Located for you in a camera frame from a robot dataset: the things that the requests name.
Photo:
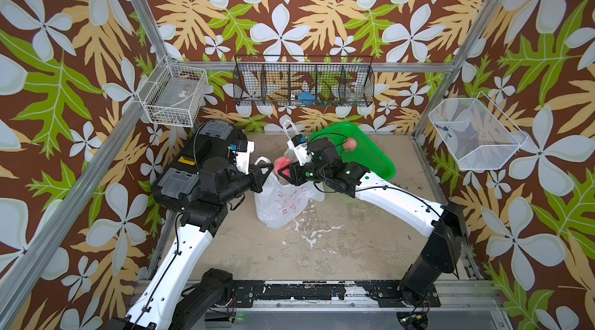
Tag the white wire basket left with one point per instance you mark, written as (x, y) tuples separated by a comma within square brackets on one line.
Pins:
[(173, 93)]

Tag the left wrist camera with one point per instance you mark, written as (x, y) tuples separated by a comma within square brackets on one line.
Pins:
[(239, 155)]

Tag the green plastic basket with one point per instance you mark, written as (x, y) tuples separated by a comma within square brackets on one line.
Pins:
[(366, 152)]

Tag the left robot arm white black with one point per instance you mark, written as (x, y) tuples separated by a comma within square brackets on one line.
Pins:
[(162, 305)]

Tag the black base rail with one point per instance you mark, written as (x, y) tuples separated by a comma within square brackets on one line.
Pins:
[(386, 293)]

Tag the blue object in basket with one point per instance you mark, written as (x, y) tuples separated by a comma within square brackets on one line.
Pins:
[(306, 99)]

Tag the pink peach back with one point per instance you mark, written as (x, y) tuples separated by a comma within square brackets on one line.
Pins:
[(350, 144)]

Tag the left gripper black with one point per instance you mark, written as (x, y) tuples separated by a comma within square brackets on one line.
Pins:
[(257, 178)]

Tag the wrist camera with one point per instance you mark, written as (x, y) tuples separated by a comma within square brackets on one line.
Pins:
[(299, 147), (239, 155)]

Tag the black toolbox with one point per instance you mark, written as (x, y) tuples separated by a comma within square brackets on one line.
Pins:
[(201, 172)]

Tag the white wire basket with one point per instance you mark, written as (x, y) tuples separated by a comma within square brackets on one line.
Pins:
[(477, 132), (173, 93)]

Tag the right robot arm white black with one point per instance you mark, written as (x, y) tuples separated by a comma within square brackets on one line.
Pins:
[(443, 225)]

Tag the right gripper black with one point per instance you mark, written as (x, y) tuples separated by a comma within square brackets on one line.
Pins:
[(296, 174)]

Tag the black wire basket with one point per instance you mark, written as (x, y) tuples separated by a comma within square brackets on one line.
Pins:
[(335, 81)]

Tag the white wire basket right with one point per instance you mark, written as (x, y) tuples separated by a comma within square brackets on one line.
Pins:
[(477, 132)]

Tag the white plastic bag red print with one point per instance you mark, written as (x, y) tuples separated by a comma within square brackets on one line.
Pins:
[(278, 204)]

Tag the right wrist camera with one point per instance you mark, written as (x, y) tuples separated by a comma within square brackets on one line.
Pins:
[(299, 147)]

